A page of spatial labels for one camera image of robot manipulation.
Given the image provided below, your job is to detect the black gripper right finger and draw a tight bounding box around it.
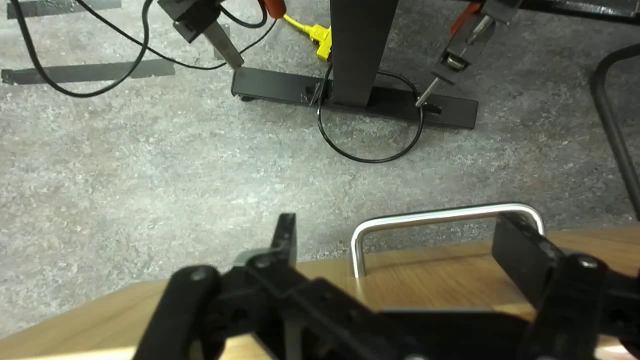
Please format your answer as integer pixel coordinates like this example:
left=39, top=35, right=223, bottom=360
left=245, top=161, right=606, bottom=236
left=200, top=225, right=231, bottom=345
left=490, top=211, right=640, bottom=360

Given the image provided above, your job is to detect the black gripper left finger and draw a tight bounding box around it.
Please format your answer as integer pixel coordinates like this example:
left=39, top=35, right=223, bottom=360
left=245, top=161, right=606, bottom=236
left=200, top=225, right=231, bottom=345
left=133, top=211, right=316, bottom=360

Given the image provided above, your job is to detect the black curved tube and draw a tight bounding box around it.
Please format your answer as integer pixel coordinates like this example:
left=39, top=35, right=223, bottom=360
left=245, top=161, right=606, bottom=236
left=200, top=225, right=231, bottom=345
left=588, top=41, right=640, bottom=222

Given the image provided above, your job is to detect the black metal stand base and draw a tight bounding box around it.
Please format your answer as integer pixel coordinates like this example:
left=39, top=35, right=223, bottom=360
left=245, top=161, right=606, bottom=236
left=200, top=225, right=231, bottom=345
left=231, top=0, right=481, bottom=132

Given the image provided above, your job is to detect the yellow plug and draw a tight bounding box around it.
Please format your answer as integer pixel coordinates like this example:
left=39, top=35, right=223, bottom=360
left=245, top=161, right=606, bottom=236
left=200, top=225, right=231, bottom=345
left=283, top=12, right=334, bottom=63

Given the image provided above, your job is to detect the red connector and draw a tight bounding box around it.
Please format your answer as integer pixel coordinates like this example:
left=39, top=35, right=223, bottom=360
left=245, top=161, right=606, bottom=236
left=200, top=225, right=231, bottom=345
left=260, top=0, right=288, bottom=18

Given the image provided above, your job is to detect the black clamp grey blade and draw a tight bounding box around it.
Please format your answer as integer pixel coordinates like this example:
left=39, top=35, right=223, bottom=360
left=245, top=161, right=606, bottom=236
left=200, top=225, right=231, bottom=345
left=157, top=0, right=246, bottom=70

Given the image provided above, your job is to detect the black metal bar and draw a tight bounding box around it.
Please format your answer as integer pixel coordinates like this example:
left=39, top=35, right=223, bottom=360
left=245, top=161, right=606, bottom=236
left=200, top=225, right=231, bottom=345
left=518, top=0, right=640, bottom=25

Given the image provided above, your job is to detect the black floor tape strip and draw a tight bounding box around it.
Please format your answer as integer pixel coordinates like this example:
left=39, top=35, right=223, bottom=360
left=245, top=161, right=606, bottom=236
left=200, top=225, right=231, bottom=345
left=6, top=0, right=126, bottom=19
left=0, top=57, right=177, bottom=85

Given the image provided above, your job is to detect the silver drawer handle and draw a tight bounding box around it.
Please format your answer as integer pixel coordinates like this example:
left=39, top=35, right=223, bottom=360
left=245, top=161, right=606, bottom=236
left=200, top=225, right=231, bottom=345
left=348, top=202, right=547, bottom=281

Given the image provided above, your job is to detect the thin black cable loop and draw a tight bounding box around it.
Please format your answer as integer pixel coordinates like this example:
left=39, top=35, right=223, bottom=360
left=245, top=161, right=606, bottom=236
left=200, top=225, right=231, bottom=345
left=316, top=62, right=427, bottom=166

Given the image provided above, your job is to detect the grey clamp red handle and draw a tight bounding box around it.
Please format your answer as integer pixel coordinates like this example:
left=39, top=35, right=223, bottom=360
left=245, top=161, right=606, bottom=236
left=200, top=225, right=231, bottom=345
left=417, top=0, right=522, bottom=108

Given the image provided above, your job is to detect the long thin black cable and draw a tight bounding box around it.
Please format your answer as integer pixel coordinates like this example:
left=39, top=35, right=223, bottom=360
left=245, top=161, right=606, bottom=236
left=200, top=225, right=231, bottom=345
left=6, top=0, right=279, bottom=98

